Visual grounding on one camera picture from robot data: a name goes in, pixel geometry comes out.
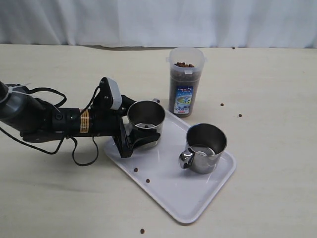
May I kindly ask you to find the clear plastic container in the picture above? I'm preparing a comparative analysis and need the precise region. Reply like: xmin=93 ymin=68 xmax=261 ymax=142
xmin=167 ymin=47 xmax=205 ymax=118

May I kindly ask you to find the black cable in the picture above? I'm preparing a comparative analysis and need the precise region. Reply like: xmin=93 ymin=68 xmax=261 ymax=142
xmin=0 ymin=85 xmax=102 ymax=166

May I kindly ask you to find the white curtain backdrop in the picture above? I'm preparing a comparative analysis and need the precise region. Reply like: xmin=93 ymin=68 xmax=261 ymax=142
xmin=0 ymin=0 xmax=317 ymax=48

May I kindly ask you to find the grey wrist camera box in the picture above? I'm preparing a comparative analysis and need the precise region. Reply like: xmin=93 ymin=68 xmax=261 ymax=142
xmin=107 ymin=77 xmax=122 ymax=110

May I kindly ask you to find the steel mug with pellets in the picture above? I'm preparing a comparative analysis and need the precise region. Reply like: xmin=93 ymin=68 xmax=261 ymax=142
xmin=178 ymin=123 xmax=227 ymax=174

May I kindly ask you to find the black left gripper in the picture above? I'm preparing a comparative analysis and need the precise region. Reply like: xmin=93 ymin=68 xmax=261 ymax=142
xmin=90 ymin=77 xmax=160 ymax=158

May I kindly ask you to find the white rectangular plastic tray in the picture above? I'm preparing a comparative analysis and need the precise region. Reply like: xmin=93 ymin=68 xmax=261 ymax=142
xmin=104 ymin=111 xmax=237 ymax=224

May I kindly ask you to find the white thin tube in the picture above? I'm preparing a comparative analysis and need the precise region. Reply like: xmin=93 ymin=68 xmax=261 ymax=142
xmin=0 ymin=83 xmax=31 ymax=104

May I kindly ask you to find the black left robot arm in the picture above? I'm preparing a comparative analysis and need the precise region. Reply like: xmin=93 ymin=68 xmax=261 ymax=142
xmin=0 ymin=77 xmax=160 ymax=158

